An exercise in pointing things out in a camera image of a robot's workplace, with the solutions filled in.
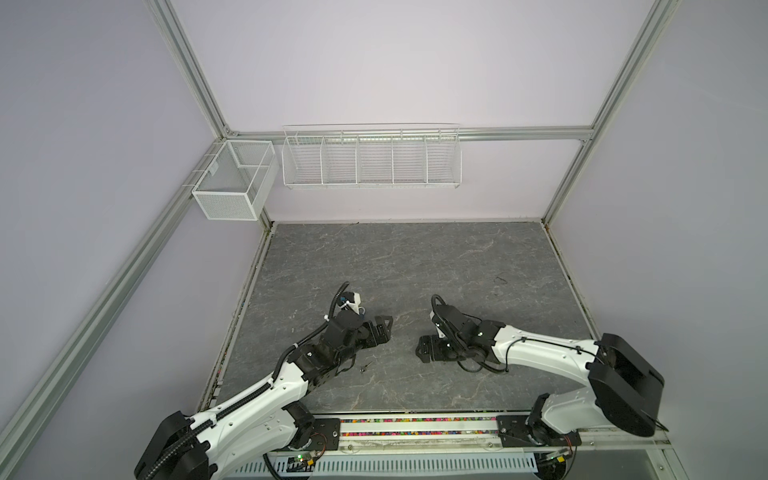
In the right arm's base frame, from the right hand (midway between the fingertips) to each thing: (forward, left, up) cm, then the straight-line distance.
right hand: (427, 354), depth 84 cm
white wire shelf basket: (+55, +17, +28) cm, 64 cm away
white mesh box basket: (+51, +63, +21) cm, 84 cm away
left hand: (+4, +13, +9) cm, 16 cm away
